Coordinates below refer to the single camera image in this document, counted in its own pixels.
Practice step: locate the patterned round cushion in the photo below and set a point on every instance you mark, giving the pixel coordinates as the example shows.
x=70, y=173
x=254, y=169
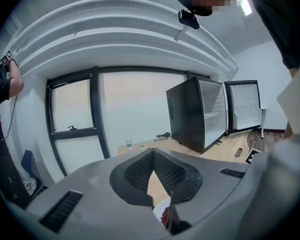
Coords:
x=30, y=186

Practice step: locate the white plate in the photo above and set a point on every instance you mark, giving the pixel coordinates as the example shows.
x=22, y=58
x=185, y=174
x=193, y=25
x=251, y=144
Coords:
x=157, y=209

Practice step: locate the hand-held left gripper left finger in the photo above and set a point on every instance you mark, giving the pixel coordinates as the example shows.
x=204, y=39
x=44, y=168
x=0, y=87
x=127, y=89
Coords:
x=102, y=184

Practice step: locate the white ceiling pipes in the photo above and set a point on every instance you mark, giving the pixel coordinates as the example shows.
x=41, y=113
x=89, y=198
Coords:
x=102, y=21

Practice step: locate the light green cup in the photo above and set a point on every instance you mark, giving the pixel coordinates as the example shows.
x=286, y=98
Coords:
x=142, y=146

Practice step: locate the person's body black clothing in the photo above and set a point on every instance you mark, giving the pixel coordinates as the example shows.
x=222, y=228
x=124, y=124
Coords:
x=285, y=21

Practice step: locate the clear bottle green label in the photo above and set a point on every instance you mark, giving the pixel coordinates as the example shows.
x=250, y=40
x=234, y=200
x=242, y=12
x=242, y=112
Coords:
x=129, y=144

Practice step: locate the white pipe bracket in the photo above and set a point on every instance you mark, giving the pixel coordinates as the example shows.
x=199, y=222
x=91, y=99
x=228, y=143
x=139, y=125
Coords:
x=180, y=35

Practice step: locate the black framed window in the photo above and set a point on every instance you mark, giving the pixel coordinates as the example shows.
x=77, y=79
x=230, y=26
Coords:
x=95, y=104

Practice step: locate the blue chair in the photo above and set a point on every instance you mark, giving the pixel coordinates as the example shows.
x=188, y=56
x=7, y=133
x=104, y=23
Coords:
x=27, y=159

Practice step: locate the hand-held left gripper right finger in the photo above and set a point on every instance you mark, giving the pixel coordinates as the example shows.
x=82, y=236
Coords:
x=210, y=184

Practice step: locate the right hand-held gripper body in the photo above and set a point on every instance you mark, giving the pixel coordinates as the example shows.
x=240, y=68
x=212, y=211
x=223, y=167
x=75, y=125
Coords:
x=252, y=156

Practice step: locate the ceiling light bar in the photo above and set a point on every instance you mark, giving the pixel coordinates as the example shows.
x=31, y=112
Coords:
x=246, y=6

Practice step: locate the black head-worn camera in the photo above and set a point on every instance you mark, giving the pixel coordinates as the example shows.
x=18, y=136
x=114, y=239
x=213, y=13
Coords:
x=188, y=20

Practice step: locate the black mini fridge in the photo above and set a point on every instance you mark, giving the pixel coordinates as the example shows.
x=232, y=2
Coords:
x=185, y=114

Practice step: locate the white desk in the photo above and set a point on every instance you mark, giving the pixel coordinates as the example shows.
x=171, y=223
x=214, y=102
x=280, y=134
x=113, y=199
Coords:
x=263, y=124

